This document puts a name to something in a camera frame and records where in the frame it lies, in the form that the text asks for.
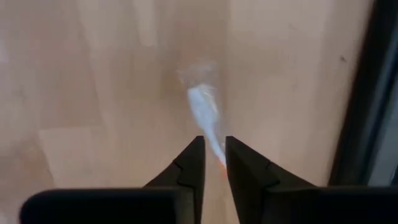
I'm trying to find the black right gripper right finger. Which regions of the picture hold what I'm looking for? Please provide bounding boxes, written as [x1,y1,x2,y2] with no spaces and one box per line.
[225,135,315,224]

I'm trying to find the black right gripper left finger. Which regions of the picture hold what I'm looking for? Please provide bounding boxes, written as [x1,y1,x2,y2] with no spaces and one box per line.
[142,135,206,224]

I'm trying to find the orange toothbrush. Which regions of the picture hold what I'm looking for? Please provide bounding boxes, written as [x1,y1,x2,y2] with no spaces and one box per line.
[177,60,229,180]

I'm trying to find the black aluminium table frame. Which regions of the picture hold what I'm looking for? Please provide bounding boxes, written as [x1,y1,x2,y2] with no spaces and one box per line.
[328,0,398,187]

